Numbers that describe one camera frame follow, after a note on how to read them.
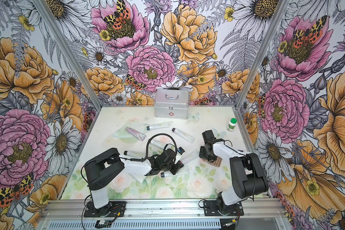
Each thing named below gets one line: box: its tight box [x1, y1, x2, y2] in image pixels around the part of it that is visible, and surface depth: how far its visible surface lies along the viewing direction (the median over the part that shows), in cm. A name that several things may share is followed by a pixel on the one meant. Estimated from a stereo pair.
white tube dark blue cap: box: [160, 165, 191, 178], surface depth 87 cm
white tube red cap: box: [179, 149, 199, 164], surface depth 93 cm
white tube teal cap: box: [146, 121, 171, 131], surface depth 110 cm
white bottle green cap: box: [226, 117, 238, 132], surface depth 103 cm
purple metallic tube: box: [125, 126, 148, 142], surface depth 107 cm
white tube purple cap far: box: [171, 127, 196, 144], surface depth 105 cm
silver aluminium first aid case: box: [153, 88, 190, 120], surface depth 113 cm
